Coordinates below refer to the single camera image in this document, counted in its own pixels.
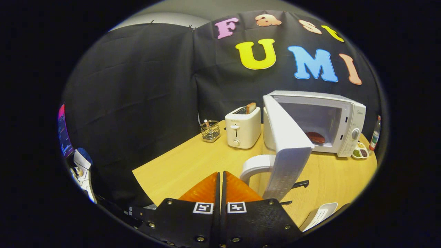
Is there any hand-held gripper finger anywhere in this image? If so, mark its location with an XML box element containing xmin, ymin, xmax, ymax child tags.
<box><xmin>138</xmin><ymin>172</ymin><xmax>221</xmax><ymax>248</ymax></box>
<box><xmin>221</xmin><ymin>170</ymin><xmax>304</xmax><ymax>248</ymax></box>

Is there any white toaster oven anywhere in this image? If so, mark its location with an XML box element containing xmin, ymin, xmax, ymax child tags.
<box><xmin>239</xmin><ymin>90</ymin><xmax>367</xmax><ymax>206</ymax></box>

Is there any red meat patty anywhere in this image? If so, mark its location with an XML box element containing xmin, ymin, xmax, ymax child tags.
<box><xmin>305</xmin><ymin>132</ymin><xmax>326</xmax><ymax>144</ymax></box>

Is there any white bread toaster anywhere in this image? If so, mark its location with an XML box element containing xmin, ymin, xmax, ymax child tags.
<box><xmin>225</xmin><ymin>106</ymin><xmax>261</xmax><ymax>149</ymax></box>

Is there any white rectangular plate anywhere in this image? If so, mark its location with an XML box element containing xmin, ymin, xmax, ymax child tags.
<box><xmin>299</xmin><ymin>202</ymin><xmax>338</xmax><ymax>232</ymax></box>

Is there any black backdrop cloth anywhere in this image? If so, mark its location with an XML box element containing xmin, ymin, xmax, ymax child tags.
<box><xmin>62</xmin><ymin>10</ymin><xmax>381</xmax><ymax>207</ymax></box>

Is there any white divided bean dish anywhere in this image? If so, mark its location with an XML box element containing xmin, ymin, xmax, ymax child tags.
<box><xmin>351</xmin><ymin>141</ymin><xmax>369</xmax><ymax>159</ymax></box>

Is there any clear plastic water bottle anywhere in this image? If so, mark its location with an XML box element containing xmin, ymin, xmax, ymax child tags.
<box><xmin>369</xmin><ymin>115</ymin><xmax>382</xmax><ymax>151</ymax></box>

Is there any glowing computer screen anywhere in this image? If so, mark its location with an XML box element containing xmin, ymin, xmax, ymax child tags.
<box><xmin>58</xmin><ymin>103</ymin><xmax>75</xmax><ymax>159</ymax></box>

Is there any wire mesh basket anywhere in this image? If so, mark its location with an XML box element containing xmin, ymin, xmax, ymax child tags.
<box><xmin>200</xmin><ymin>120</ymin><xmax>221</xmax><ymax>143</ymax></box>

